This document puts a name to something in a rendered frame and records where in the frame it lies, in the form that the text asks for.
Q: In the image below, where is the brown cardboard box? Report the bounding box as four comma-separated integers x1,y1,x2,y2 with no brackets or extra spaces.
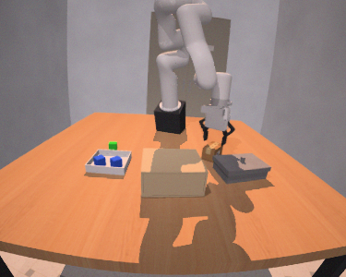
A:
201,141,223,163

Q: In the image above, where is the green block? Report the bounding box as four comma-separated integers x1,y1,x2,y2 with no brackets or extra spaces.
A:
108,141,117,151

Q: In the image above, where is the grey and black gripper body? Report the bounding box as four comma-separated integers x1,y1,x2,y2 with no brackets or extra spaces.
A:
205,106,231,131

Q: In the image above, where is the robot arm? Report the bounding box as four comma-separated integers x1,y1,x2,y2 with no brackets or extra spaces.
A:
154,0,232,116

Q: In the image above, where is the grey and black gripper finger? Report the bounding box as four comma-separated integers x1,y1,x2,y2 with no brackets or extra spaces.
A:
198,118,209,141
221,121,235,146

